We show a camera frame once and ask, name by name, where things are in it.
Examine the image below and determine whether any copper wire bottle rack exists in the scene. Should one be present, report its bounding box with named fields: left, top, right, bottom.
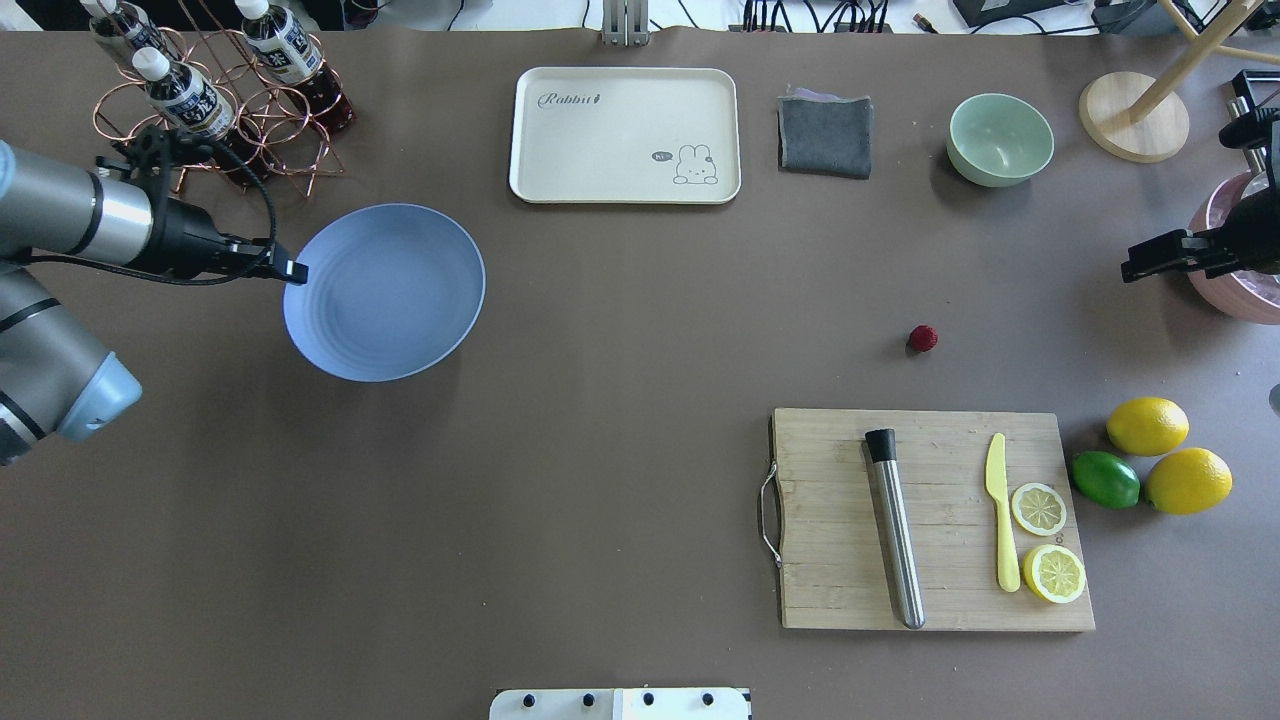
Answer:
left=93, top=1, right=346, bottom=195

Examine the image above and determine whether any yellow lemon upper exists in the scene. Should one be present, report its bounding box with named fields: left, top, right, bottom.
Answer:
left=1105, top=396, right=1190, bottom=457

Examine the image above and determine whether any green bowl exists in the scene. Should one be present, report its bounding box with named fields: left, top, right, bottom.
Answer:
left=946, top=94, right=1056, bottom=188

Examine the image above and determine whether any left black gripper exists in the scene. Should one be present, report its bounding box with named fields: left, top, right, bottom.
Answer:
left=111, top=126, right=308, bottom=286

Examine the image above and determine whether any green lime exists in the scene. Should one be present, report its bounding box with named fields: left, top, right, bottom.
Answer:
left=1070, top=451, right=1140, bottom=509

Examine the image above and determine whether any dark drink bottle right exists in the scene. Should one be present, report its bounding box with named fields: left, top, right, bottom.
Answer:
left=236, top=1, right=355, bottom=135

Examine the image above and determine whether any lemon slice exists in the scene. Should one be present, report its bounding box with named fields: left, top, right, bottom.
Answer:
left=1010, top=483, right=1068, bottom=537

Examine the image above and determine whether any pink bowl of ice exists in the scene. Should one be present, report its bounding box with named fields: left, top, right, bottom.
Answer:
left=1189, top=172, right=1279, bottom=325

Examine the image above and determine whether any steel muddler black tip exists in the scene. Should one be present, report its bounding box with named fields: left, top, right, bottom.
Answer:
left=865, top=428, right=927, bottom=630

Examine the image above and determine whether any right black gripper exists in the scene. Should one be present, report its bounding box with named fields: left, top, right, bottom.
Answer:
left=1120, top=70, right=1279, bottom=283

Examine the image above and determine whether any dark drink bottle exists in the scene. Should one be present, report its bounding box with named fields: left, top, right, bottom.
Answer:
left=79, top=1, right=182, bottom=77
left=132, top=46, right=269, bottom=187
left=236, top=1, right=355, bottom=135

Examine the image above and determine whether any wooden glass stand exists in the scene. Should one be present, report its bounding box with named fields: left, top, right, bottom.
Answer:
left=1079, top=1, right=1279, bottom=163

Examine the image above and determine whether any yellow lemon lower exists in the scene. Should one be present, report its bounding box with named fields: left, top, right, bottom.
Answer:
left=1146, top=447, right=1234, bottom=515

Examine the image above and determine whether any aluminium frame post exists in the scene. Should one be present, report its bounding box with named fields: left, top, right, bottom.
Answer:
left=600, top=0, right=650, bottom=47

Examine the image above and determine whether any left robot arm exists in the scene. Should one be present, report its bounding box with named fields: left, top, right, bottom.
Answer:
left=1, top=127, right=308, bottom=465

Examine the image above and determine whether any dark drink bottle middle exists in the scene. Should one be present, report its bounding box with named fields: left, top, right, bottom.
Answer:
left=79, top=1, right=182, bottom=77

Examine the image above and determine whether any lemon half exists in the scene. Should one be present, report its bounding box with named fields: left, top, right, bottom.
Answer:
left=1021, top=544, right=1087, bottom=603

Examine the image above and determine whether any cream rabbit tray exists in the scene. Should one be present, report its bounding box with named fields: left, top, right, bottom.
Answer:
left=508, top=67, right=742, bottom=205

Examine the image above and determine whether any red strawberry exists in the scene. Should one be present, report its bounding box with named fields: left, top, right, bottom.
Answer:
left=908, top=325, right=940, bottom=354

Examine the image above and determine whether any yellow plastic knife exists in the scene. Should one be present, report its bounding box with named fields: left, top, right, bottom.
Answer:
left=984, top=433, right=1021, bottom=593

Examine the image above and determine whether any wooden cutting board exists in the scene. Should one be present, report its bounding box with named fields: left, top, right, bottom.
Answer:
left=771, top=407, right=1094, bottom=633

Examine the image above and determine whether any yellow lemon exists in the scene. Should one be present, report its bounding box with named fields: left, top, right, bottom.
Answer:
left=1146, top=447, right=1234, bottom=515
left=1105, top=396, right=1190, bottom=457

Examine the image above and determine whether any blue plate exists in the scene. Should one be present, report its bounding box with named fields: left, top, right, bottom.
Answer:
left=282, top=202, right=486, bottom=383

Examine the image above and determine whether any dark drink bottle top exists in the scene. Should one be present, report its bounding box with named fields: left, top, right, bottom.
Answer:
left=132, top=46, right=269, bottom=187

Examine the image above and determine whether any grey folded cloth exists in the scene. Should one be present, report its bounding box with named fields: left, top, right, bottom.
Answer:
left=777, top=87, right=876, bottom=181

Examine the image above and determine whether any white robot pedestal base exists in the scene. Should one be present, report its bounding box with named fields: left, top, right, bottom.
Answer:
left=488, top=685, right=753, bottom=719

